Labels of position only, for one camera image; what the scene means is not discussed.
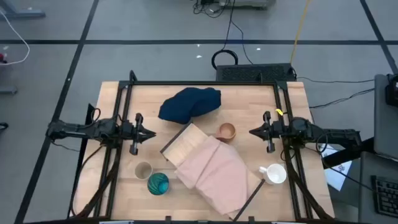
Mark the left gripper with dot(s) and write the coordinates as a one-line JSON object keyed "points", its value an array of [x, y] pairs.
{"points": [[136, 133]]}

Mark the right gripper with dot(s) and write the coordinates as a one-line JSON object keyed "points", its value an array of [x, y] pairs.
{"points": [[276, 130]]}

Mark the small beige cup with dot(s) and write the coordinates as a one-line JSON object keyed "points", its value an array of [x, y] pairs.
{"points": [[143, 170]]}

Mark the white mug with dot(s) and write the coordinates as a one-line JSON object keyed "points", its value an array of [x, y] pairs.
{"points": [[276, 174]]}

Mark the navy blue cloth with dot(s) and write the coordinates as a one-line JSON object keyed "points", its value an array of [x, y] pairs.
{"points": [[189, 104]]}

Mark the pink cloth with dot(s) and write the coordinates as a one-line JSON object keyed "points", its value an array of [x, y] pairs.
{"points": [[217, 174]]}

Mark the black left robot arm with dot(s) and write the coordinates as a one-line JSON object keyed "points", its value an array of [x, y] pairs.
{"points": [[77, 130]]}

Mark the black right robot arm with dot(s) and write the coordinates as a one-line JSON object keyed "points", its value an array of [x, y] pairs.
{"points": [[335, 135]]}

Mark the black computer case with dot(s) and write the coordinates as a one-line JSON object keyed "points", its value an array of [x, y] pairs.
{"points": [[248, 73]]}

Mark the white paper sheet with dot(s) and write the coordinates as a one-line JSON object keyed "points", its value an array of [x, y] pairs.
{"points": [[337, 177]]}

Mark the grey desk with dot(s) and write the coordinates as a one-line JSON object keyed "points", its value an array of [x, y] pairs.
{"points": [[384, 130]]}

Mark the grey equipment box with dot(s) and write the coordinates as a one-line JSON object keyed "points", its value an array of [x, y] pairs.
{"points": [[245, 3]]}

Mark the black desk device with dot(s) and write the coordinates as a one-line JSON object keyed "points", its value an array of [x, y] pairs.
{"points": [[392, 93]]}

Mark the black keyboard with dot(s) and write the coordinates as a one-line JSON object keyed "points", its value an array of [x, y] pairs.
{"points": [[387, 196]]}

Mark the grey table foot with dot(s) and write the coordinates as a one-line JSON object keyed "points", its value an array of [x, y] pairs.
{"points": [[21, 13], [7, 90]]}

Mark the small red object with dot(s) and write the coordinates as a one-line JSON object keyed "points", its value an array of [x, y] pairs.
{"points": [[2, 57]]}

